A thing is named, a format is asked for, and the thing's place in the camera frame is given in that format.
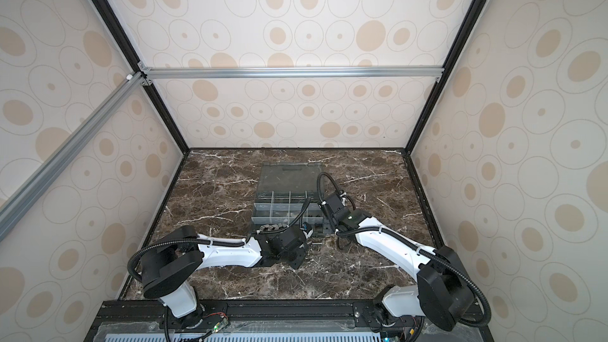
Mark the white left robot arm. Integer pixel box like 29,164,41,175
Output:
128,223,314,318

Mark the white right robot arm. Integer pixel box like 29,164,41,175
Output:
319,194,491,331

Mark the clear plastic compartment box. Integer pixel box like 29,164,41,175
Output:
251,162,329,237

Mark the silver aluminium crossbar rear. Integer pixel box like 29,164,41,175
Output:
142,66,444,79

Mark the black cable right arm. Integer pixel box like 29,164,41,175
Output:
315,172,493,329

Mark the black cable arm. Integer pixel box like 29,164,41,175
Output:
315,172,493,329
126,196,314,286

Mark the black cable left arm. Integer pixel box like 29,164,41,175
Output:
126,196,314,286

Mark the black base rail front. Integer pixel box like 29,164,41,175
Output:
85,300,492,341

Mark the silver aluminium rail left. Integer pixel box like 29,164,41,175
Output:
1,72,143,239

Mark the black corner frame post right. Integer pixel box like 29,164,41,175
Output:
404,0,488,156

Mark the black corner frame post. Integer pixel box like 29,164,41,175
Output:
91,0,190,155
404,0,488,156

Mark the black corner frame post left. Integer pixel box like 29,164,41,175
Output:
91,0,190,155

